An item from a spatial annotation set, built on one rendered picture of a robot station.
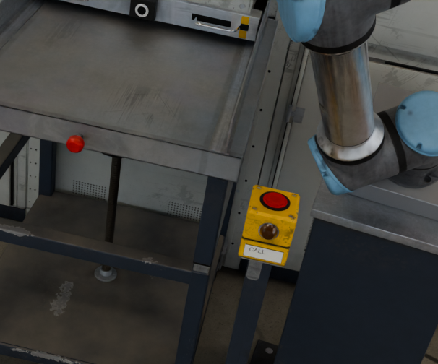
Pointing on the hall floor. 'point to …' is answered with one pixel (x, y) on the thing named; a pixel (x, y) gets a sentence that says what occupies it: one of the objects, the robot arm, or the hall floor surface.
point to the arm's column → (364, 300)
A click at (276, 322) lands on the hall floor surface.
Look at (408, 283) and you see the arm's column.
